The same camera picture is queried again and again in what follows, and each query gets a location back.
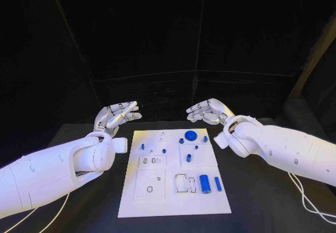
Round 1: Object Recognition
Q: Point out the white cable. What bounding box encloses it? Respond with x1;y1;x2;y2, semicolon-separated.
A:
290;172;336;225
39;193;71;233
287;172;336;219
3;207;39;233

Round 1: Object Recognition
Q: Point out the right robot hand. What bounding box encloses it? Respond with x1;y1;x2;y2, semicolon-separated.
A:
186;98;237;125

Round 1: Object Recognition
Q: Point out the white task board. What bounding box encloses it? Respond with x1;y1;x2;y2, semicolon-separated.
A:
117;128;232;218

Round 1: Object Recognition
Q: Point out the thick blue cylinder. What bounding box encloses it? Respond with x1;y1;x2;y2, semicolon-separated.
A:
199;174;212;195

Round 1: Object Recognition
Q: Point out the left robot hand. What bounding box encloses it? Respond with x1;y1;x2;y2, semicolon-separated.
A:
93;100;143;138

